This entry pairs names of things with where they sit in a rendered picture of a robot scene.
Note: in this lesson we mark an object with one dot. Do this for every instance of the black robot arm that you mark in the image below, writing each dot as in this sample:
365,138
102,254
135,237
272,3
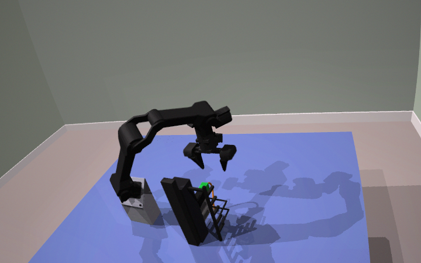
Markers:
200,116

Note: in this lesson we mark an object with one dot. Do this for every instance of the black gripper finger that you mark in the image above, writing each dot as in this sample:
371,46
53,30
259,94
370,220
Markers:
224,164
197,159

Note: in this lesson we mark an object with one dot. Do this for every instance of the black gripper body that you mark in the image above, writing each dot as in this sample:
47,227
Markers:
207,145

